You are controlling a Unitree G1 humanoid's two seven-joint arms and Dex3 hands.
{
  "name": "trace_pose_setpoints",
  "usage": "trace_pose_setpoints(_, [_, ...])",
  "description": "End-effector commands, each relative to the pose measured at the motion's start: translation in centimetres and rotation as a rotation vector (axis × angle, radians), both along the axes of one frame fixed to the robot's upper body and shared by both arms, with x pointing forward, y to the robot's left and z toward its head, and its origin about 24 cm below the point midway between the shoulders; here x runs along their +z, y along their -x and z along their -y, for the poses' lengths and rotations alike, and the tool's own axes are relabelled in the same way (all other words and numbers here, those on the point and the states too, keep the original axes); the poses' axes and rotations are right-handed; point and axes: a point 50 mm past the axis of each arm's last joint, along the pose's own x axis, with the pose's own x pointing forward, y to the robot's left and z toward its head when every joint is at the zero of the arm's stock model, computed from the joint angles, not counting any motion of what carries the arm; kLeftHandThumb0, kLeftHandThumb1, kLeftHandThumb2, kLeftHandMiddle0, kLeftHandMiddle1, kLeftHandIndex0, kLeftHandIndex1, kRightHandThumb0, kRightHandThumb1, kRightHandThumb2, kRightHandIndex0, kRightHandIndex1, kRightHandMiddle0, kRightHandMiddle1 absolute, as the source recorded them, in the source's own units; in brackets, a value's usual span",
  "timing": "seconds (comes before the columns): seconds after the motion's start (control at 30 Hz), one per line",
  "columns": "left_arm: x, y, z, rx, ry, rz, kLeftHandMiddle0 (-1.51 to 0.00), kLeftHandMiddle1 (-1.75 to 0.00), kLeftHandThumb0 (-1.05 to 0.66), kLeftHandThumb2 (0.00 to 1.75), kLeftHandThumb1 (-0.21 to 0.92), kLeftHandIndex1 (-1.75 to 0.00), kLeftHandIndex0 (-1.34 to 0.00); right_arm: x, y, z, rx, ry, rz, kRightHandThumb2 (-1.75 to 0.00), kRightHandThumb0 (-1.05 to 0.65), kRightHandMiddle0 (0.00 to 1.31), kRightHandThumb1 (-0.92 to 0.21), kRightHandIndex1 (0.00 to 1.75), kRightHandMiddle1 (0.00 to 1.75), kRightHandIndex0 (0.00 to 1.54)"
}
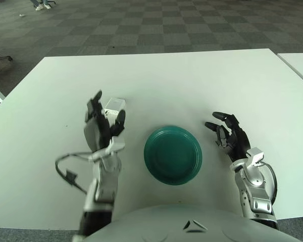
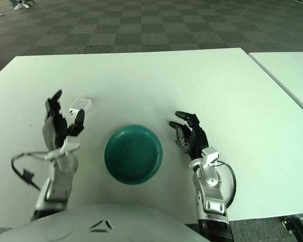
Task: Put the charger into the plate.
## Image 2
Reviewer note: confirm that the white shoe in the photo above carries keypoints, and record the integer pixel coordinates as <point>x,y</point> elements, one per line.
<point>17,7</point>
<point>26,5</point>

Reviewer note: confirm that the grey robot torso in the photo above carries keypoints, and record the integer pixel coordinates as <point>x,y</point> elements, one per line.
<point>91,227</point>

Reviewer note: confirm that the white charger block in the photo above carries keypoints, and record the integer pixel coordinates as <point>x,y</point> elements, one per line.
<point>80,104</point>

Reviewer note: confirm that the black table frame foot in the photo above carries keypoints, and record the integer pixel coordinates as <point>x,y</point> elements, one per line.
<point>296,225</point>

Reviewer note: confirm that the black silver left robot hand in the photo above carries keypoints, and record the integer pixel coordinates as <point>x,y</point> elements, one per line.
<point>53,131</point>

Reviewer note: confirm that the white adjacent table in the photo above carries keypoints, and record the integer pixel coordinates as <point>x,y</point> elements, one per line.
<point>290,70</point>

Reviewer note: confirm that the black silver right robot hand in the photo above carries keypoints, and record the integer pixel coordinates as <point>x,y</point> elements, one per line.
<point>198,137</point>

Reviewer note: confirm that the green round plate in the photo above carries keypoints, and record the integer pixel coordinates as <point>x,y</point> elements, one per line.
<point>133,153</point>

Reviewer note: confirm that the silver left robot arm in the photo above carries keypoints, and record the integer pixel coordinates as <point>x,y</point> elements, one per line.
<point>58,181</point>

